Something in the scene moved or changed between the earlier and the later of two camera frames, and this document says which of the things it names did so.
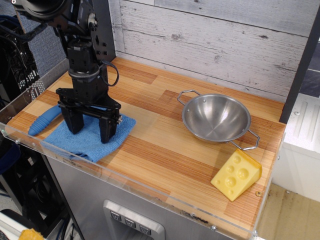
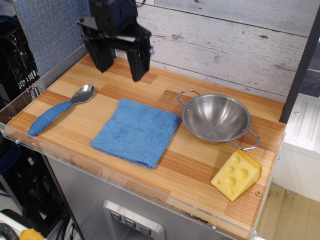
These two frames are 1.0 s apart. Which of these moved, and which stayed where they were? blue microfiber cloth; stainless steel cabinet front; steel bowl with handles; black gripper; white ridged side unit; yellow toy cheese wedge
Moved: black gripper; blue microfiber cloth
Stayed: stainless steel cabinet front; white ridged side unit; steel bowl with handles; yellow toy cheese wedge
